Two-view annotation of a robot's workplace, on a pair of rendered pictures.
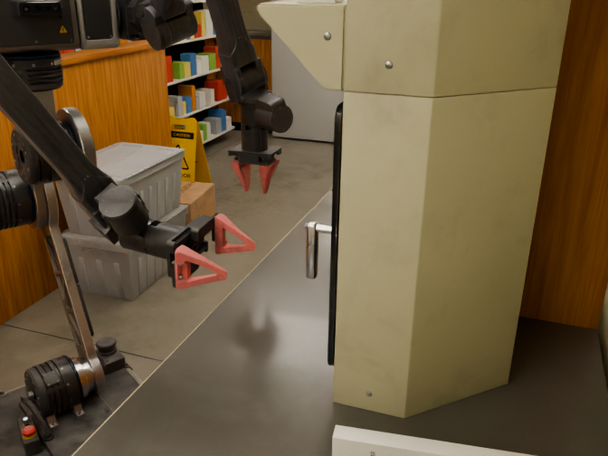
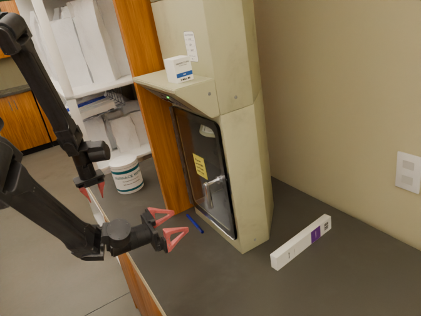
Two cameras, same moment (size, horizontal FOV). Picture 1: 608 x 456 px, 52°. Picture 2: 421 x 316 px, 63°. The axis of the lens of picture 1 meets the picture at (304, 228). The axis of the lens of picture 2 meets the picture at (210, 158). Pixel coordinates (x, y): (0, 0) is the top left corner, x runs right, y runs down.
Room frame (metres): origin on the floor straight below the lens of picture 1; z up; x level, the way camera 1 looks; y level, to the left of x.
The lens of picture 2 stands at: (0.20, 0.60, 1.68)
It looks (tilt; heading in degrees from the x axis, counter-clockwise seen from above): 24 degrees down; 314
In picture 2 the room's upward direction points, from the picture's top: 10 degrees counter-clockwise
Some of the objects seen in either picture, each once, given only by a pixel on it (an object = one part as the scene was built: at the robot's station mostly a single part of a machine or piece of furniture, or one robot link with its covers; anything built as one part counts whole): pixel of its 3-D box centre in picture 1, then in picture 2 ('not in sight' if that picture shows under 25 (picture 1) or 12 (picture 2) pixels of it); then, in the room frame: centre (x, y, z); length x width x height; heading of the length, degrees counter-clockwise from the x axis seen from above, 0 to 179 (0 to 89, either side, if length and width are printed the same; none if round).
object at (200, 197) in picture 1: (181, 212); not in sight; (3.63, 0.77, 0.14); 0.41 x 0.32 x 0.28; 167
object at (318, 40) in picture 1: (337, 36); (171, 94); (0.94, -0.05, 1.46); 0.32 x 0.12 x 0.10; 161
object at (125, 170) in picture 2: not in sight; (126, 173); (1.52, -0.17, 1.02); 0.13 x 0.13 x 0.15
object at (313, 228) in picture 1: (322, 251); (212, 192); (0.83, -0.03, 1.17); 0.05 x 0.03 x 0.10; 70
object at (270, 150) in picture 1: (254, 140); (86, 172); (1.31, 0.11, 1.21); 0.10 x 0.07 x 0.07; 70
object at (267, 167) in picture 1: (259, 172); (94, 187); (1.30, 0.10, 1.14); 0.07 x 0.07 x 0.09; 70
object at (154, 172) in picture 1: (124, 189); not in sight; (3.04, 0.93, 0.49); 0.60 x 0.42 x 0.33; 161
